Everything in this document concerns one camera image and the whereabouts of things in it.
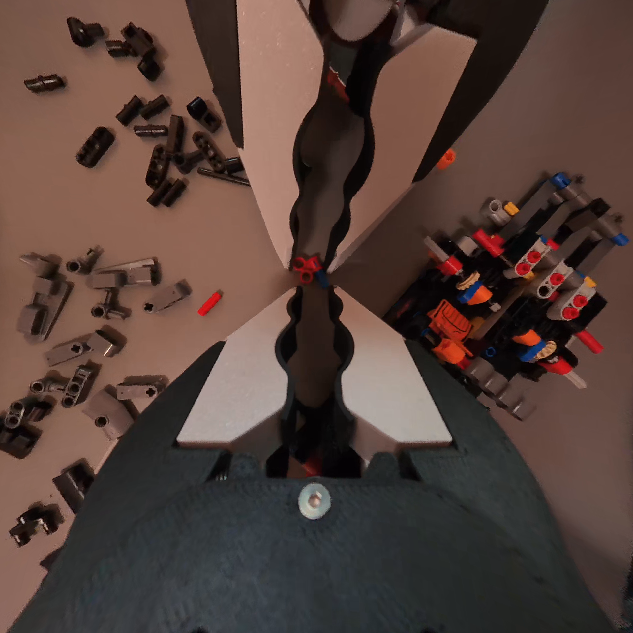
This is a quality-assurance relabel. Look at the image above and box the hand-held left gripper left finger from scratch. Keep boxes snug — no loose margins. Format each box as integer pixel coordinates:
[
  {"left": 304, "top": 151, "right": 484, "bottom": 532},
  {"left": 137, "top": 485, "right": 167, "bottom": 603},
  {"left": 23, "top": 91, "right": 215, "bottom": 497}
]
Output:
[{"left": 176, "top": 288, "right": 303, "bottom": 461}]

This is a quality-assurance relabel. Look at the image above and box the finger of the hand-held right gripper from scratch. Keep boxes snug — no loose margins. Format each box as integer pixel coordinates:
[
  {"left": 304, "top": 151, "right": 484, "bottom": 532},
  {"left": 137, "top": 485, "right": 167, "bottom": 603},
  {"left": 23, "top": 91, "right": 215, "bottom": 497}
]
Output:
[
  {"left": 236, "top": 0, "right": 327, "bottom": 271},
  {"left": 324, "top": 22, "right": 479, "bottom": 273}
]

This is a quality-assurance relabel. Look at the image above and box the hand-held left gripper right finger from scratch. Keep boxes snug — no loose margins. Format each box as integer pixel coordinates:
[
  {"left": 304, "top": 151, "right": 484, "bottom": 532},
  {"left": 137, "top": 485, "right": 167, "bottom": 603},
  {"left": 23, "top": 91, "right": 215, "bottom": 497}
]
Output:
[{"left": 329, "top": 286, "right": 453, "bottom": 460}]

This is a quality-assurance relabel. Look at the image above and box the multicoloured lego car assembly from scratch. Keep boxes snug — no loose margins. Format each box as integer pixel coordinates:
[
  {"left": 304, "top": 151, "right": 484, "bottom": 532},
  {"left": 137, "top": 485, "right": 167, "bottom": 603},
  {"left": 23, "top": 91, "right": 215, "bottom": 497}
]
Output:
[{"left": 383, "top": 170, "right": 629, "bottom": 421}]

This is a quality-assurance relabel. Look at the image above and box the pile of black lego pieces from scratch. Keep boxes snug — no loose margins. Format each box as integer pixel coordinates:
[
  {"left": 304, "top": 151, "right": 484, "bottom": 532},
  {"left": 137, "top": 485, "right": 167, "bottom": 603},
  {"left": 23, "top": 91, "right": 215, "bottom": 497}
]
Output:
[{"left": 24, "top": 17, "right": 250, "bottom": 207}]

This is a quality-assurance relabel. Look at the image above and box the pile of grey lego pieces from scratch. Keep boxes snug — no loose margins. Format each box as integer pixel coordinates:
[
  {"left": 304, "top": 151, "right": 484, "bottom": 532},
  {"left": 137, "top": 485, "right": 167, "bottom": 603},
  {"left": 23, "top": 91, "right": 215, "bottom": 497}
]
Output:
[{"left": 0, "top": 245, "right": 194, "bottom": 547}]

